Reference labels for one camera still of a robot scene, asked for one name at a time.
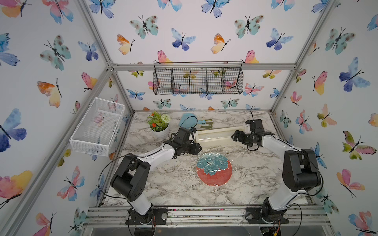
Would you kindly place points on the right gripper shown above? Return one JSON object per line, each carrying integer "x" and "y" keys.
{"x": 240, "y": 138}

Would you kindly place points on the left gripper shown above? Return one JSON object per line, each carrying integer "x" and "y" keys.
{"x": 195, "y": 150}

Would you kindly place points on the red plate with teal flower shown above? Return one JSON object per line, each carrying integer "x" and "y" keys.
{"x": 214, "y": 169}

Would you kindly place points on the clear plastic wrap sheet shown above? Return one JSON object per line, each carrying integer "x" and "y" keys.
{"x": 225, "y": 150}

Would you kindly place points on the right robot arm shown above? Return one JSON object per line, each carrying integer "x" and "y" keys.
{"x": 300, "y": 172}

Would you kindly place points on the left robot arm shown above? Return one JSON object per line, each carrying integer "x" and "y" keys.
{"x": 131, "y": 176}

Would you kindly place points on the teal hand mirror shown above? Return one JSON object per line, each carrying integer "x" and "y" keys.
{"x": 190, "y": 120}

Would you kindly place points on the potted plant in white pot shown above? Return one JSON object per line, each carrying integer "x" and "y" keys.
{"x": 159, "y": 124}

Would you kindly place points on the black wire wall basket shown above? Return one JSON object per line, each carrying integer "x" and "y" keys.
{"x": 197, "y": 78}

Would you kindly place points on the white mesh wall basket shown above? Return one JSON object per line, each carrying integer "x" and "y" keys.
{"x": 96, "y": 132}

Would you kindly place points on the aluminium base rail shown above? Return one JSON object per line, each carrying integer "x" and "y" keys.
{"x": 207, "y": 216}

